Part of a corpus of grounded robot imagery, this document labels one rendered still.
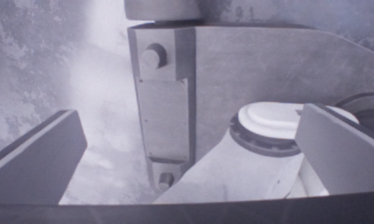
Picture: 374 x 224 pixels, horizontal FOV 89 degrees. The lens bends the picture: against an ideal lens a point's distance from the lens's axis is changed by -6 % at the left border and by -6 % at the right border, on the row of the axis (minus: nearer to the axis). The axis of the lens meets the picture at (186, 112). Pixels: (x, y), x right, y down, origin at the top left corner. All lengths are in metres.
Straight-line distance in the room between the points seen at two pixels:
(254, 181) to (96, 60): 0.63
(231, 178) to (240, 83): 0.24
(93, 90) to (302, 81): 0.68
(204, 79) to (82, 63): 0.47
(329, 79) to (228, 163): 0.30
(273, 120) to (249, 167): 0.09
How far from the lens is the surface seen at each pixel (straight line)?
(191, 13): 0.45
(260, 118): 0.36
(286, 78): 0.49
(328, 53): 0.50
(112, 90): 0.78
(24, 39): 0.94
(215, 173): 0.31
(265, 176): 0.32
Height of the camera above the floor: 0.62
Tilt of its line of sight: 60 degrees down
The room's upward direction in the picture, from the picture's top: 160 degrees counter-clockwise
